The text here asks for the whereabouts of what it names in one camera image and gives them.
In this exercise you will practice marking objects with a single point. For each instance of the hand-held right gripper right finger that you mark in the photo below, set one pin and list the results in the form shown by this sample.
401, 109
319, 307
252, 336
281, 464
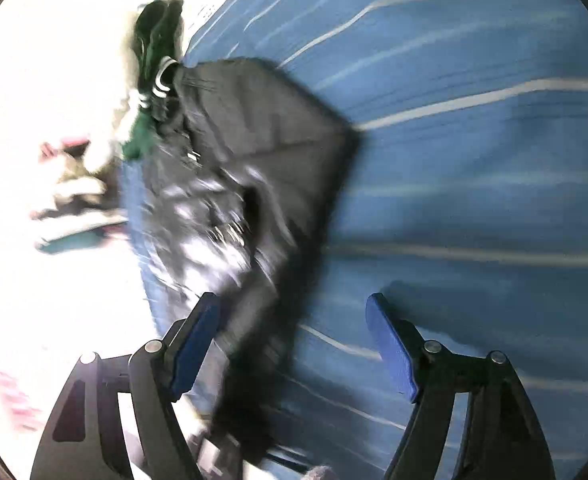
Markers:
393, 345

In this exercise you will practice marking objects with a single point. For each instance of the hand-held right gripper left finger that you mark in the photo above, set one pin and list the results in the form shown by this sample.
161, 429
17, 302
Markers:
194, 345

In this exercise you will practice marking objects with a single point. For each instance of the black jacket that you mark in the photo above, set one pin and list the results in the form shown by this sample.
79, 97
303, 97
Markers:
254, 170

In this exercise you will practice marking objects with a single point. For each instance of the blue striped bed sheet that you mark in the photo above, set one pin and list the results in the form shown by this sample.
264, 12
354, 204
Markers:
464, 180

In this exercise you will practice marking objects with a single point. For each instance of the dark green garment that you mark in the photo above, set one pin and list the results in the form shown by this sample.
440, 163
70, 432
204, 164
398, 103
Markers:
155, 50

